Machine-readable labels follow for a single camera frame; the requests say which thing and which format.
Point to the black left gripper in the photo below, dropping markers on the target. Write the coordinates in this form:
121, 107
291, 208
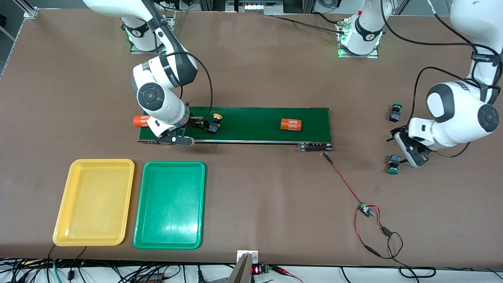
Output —
394, 132

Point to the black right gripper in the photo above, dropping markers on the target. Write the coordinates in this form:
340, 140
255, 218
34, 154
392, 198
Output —
196, 123

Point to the yellow mushroom push button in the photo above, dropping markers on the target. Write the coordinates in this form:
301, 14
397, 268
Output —
215, 122

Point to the green mushroom push button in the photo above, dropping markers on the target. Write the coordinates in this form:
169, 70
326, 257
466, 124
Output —
392, 169
395, 114

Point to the orange cylinder white print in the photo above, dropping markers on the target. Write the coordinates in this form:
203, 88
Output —
140, 121
291, 124

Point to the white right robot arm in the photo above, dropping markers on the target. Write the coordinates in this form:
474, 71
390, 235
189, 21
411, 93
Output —
173, 110

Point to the green conveyor belt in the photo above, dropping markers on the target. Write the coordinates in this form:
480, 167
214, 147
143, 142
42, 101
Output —
251, 124

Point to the small speed controller board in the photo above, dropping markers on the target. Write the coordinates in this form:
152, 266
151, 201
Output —
366, 210

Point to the green plastic tray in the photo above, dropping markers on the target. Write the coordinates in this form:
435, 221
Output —
169, 204

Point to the yellow plastic tray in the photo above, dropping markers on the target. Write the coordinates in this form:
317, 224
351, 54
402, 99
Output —
94, 202

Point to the red digit display module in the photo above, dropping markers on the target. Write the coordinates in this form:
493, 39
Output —
259, 269

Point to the orange red device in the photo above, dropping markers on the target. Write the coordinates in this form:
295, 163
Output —
149, 279

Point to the red clip lead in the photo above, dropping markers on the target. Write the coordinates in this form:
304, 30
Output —
283, 270

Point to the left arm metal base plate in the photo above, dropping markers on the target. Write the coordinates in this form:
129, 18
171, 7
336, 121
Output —
373, 55

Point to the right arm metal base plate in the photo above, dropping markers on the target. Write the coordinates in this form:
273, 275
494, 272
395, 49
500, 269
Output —
171, 37

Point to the small metal clamp bracket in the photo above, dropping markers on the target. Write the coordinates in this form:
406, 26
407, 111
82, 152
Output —
247, 254

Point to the grey camera mount bar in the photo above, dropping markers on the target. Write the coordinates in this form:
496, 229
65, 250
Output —
239, 273

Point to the aluminium frame profile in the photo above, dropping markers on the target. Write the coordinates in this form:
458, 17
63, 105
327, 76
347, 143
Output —
27, 8

